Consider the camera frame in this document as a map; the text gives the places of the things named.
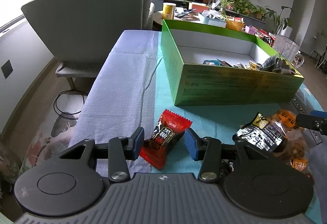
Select yellow canister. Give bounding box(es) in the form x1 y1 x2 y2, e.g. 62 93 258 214
162 2 176 20

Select grey armchair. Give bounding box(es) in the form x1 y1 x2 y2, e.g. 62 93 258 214
21 0 155 86

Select black floor cable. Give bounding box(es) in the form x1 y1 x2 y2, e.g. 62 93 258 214
53 89 88 120

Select glass mug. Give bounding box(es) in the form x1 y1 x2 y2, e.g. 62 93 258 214
273 34 304 69

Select spider plant pot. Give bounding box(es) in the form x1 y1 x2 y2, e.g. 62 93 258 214
217 0 235 16

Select black wall socket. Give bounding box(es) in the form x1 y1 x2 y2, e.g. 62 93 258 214
1 60 13 79

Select clear bag orange nuts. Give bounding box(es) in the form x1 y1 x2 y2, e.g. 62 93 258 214
268 108 309 173

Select green cardboard box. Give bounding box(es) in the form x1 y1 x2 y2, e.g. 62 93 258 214
161 20 304 106

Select red snack packet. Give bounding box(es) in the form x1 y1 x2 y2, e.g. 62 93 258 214
140 109 192 170

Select wicker basket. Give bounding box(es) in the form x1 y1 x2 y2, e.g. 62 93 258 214
226 19 245 31

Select blue plastic tray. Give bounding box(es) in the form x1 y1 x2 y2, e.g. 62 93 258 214
198 11 226 28

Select white round coffee table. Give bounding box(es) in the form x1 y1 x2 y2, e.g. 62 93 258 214
152 8 246 32

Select patterned teal tablecloth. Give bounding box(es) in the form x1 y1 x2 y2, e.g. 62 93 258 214
69 29 327 224

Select black yellow snack packet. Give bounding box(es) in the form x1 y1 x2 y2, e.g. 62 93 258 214
233 112 287 153

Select red blue candy packet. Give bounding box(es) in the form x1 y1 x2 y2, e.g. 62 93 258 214
203 59 232 67

